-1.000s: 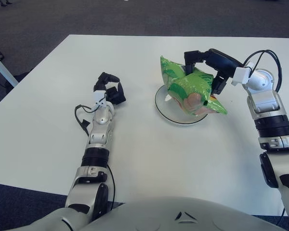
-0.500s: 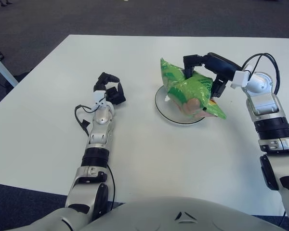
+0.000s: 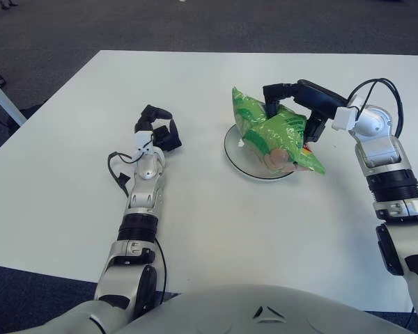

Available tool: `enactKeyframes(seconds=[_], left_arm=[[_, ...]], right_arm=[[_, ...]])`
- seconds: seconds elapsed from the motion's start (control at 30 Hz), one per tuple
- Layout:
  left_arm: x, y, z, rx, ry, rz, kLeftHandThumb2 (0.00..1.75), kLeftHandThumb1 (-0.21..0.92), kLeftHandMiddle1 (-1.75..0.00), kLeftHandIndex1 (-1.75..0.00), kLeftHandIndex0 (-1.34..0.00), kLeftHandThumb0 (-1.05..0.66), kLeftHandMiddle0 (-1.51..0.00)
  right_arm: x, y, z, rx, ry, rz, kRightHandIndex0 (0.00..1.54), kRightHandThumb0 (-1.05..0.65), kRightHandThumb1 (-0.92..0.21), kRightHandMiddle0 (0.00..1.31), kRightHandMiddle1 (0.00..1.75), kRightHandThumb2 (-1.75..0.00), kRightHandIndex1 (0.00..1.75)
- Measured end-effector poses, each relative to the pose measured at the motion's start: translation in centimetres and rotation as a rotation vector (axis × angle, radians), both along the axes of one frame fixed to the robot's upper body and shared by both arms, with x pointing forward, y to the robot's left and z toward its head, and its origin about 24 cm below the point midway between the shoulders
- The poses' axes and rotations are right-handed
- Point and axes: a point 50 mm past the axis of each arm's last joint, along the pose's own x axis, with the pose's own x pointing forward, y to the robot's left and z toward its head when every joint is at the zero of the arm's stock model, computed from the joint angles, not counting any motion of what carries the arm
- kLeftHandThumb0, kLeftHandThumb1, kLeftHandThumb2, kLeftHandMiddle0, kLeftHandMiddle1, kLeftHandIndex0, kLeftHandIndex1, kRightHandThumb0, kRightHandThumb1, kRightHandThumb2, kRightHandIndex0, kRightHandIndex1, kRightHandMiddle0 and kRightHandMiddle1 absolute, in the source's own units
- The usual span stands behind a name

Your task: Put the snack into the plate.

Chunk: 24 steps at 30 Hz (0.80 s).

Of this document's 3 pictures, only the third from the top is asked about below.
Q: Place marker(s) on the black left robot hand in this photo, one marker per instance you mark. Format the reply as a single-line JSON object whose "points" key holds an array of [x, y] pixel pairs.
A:
{"points": [[167, 137]]}

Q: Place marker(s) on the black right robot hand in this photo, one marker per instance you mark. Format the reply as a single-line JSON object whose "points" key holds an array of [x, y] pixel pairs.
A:
{"points": [[317, 97]]}

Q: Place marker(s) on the green snack bag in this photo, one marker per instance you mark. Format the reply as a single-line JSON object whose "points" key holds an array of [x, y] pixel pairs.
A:
{"points": [[271, 135]]}

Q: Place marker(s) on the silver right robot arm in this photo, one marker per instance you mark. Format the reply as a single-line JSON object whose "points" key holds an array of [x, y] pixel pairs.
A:
{"points": [[379, 146]]}

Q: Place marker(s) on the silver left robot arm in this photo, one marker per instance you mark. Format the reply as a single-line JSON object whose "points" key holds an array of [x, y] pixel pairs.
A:
{"points": [[144, 177]]}

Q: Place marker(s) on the white plate with black rim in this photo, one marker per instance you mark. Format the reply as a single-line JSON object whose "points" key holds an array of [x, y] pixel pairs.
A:
{"points": [[235, 153]]}

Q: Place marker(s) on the white table leg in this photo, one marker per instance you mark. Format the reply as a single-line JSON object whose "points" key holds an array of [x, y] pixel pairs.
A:
{"points": [[3, 101]]}

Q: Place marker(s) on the grey robot torso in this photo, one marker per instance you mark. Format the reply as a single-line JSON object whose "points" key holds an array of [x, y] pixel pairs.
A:
{"points": [[264, 313]]}

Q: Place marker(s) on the distant dark furniture feet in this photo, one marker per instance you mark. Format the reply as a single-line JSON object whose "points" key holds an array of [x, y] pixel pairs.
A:
{"points": [[7, 4]]}

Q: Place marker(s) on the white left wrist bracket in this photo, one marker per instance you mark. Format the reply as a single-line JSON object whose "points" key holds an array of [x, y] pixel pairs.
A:
{"points": [[143, 139]]}

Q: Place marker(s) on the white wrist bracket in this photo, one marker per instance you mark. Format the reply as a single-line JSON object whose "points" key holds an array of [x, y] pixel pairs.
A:
{"points": [[344, 118], [143, 139]]}

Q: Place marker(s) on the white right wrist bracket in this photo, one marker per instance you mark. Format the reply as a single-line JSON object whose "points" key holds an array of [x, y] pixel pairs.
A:
{"points": [[344, 118]]}

